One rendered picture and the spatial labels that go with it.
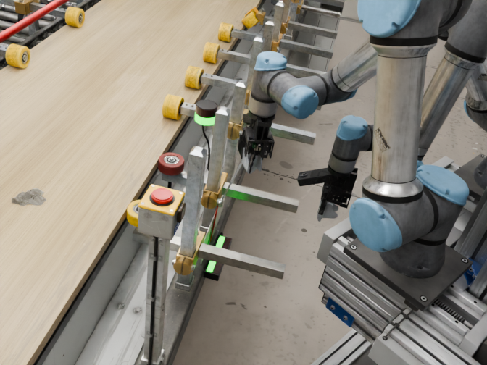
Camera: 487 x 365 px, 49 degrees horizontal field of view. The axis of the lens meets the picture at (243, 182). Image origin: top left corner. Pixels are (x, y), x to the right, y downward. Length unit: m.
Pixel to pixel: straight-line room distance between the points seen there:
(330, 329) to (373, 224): 1.44
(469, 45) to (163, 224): 0.77
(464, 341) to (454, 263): 0.19
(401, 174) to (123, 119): 1.08
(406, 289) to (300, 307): 1.31
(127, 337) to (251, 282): 1.11
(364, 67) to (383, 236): 0.39
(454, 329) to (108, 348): 0.87
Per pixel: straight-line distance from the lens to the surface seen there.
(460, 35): 1.31
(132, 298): 1.62
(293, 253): 2.73
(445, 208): 1.16
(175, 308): 1.50
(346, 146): 1.47
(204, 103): 1.48
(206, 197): 1.59
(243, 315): 2.41
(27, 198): 1.52
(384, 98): 1.01
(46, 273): 1.33
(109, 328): 1.56
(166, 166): 1.63
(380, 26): 0.96
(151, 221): 1.01
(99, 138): 1.75
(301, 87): 1.24
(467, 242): 1.45
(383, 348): 1.24
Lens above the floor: 1.87
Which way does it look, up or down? 37 degrees down
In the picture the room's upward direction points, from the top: 10 degrees clockwise
